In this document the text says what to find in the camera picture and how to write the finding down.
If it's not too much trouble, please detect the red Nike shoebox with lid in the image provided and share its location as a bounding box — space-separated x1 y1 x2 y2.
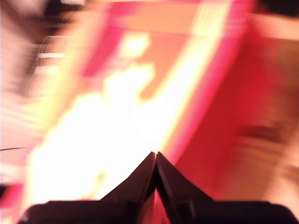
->
14 0 299 224

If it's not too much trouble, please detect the white wrapping paper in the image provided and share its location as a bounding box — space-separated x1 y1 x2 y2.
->
30 30 187 203

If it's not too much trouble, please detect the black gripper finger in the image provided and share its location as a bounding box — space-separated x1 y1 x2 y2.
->
100 151 156 204
155 151 216 204

